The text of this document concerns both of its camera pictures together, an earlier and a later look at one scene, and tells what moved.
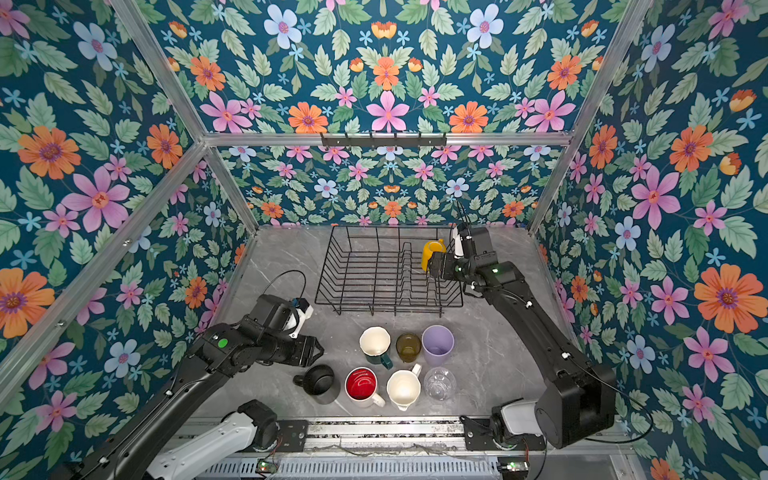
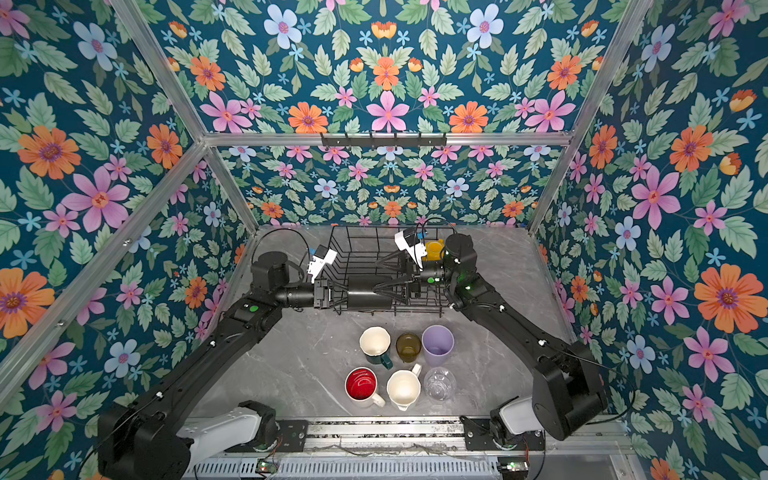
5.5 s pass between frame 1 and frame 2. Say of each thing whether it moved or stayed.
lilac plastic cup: stayed
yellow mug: stayed
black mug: moved
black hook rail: stayed
